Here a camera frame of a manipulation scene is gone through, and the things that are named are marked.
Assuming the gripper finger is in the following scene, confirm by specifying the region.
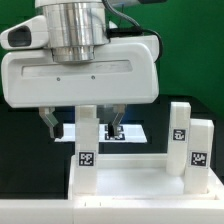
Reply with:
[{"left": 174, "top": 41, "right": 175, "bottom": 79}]
[
  {"left": 39, "top": 107, "right": 64, "bottom": 139},
  {"left": 107, "top": 104, "right": 126, "bottom": 137}
]

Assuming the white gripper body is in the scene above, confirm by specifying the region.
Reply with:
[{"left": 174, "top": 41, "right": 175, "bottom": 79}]
[{"left": 1, "top": 35, "right": 159, "bottom": 108}]

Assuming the white desk top tray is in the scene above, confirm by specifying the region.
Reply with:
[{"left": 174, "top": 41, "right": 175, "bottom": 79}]
[{"left": 68, "top": 154, "right": 224, "bottom": 201}]

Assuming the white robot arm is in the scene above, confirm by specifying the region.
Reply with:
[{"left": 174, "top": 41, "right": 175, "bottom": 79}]
[{"left": 0, "top": 0, "right": 164, "bottom": 139}]

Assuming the white L-shaped obstacle fence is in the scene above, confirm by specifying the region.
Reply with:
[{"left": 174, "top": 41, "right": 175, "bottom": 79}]
[{"left": 0, "top": 161, "right": 224, "bottom": 224}]

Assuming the white marker base plate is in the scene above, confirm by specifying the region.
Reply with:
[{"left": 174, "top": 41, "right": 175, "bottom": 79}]
[{"left": 55, "top": 124, "right": 147, "bottom": 143}]

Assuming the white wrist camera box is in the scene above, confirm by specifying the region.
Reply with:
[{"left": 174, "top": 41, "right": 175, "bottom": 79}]
[{"left": 0, "top": 15, "right": 49, "bottom": 50}]

